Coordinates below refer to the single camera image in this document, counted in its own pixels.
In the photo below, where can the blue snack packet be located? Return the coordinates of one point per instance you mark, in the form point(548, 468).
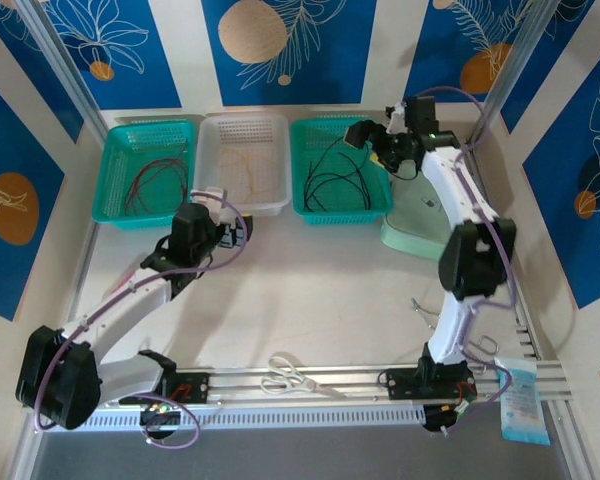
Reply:
point(522, 410)

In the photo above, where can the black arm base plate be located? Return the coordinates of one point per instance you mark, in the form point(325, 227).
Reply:
point(195, 387)
point(402, 384)

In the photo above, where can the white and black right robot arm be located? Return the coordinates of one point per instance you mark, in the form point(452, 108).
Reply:
point(455, 185)

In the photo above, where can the aluminium frame rail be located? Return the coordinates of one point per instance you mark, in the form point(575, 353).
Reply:
point(365, 380)

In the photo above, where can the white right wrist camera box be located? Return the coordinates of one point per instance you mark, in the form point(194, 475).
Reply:
point(397, 117)

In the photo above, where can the aluminium side rail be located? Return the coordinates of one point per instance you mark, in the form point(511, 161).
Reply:
point(522, 330)

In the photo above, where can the black electronics module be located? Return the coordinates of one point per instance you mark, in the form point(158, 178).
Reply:
point(435, 420)
point(162, 420)

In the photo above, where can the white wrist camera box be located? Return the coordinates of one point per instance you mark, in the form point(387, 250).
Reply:
point(207, 197)
point(397, 117)

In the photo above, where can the teal plastic basket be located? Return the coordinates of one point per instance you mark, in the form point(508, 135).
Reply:
point(145, 145)
point(345, 220)

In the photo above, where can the pale green zip pouch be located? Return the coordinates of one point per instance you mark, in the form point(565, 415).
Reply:
point(410, 215)

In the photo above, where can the white plastic basket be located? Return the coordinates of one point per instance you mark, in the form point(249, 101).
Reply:
point(230, 185)

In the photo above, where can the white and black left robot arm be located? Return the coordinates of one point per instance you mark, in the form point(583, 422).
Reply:
point(115, 315)

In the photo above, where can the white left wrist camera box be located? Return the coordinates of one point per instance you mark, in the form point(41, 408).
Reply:
point(207, 197)

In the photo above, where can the aluminium post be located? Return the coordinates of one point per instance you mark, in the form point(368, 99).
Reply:
point(527, 70)
point(64, 70)

